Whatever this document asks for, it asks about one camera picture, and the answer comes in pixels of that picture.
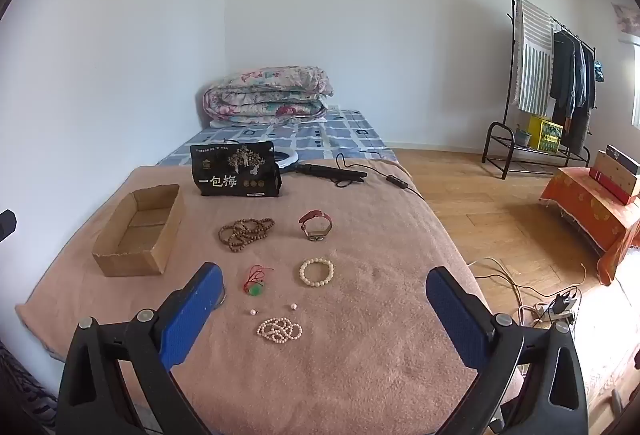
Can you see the pink-brown fleece blanket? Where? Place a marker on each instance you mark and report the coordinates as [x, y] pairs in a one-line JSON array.
[[360, 365]]

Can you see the dark striped cloth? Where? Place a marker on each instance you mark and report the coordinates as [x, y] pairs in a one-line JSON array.
[[22, 395]]

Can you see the grey striped towel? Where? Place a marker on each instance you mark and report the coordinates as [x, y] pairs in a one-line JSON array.
[[532, 65]]

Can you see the window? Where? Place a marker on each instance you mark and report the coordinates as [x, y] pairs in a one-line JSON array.
[[636, 85]]

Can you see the dark hanging clothes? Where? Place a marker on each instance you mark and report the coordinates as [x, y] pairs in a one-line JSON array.
[[570, 75]]

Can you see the small green pot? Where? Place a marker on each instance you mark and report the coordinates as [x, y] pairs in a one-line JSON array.
[[523, 137]]

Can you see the blue checkered bed sheet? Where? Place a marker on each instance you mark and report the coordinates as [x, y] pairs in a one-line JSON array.
[[345, 135]]

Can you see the black plug-in charger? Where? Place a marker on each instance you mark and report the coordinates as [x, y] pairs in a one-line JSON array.
[[564, 302]]

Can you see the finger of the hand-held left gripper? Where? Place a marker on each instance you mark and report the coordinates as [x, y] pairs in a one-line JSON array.
[[6, 225]]

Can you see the floral wall poster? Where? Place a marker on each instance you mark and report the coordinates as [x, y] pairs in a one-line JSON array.
[[627, 17]]

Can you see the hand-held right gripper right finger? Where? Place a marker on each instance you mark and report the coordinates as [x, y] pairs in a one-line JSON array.
[[457, 320]]

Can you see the red gift box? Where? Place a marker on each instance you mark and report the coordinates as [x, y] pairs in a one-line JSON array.
[[612, 187]]

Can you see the orange cloth covered table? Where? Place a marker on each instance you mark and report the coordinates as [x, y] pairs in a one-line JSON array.
[[590, 215]]

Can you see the black snack bag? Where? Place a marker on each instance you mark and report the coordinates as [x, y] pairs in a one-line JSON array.
[[235, 175]]

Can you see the white power strip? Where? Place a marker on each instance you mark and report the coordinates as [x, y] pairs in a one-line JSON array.
[[555, 316]]

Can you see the black metal clothes rack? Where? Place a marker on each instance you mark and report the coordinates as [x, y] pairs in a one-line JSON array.
[[502, 127]]

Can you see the folded floral quilt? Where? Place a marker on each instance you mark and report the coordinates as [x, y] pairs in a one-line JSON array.
[[270, 95]]

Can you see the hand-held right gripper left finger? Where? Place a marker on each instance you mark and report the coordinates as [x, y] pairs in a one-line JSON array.
[[192, 315]]

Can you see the black folded tripod stand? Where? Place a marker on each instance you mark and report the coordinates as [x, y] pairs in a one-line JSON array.
[[330, 173]]

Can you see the yellow plastic crate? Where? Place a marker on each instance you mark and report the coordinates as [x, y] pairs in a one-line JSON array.
[[545, 135]]

